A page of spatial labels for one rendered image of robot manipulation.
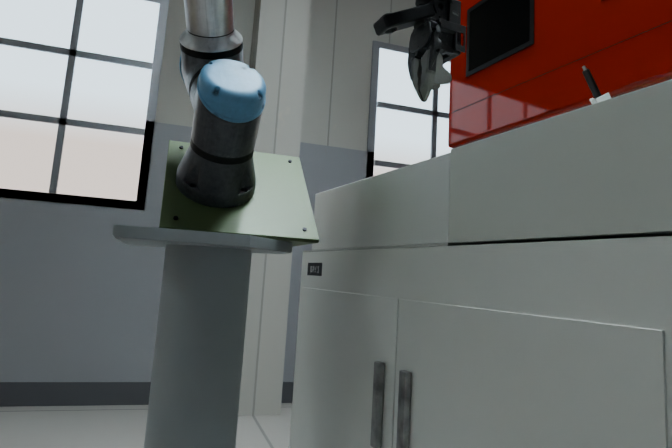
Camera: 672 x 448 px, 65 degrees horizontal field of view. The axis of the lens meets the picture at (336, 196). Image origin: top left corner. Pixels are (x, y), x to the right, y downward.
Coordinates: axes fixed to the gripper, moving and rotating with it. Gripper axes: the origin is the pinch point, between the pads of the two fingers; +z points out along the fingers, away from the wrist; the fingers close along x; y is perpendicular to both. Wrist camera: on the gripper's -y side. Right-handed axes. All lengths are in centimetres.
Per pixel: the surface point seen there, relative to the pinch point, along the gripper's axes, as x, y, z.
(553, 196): -35.1, -3.9, 23.9
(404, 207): -2.2, -3.9, 22.1
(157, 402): 18, -39, 58
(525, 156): -30.7, -3.9, 18.3
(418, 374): -8.8, -4.2, 48.7
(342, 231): 22.7, -3.9, 24.9
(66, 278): 246, -64, 44
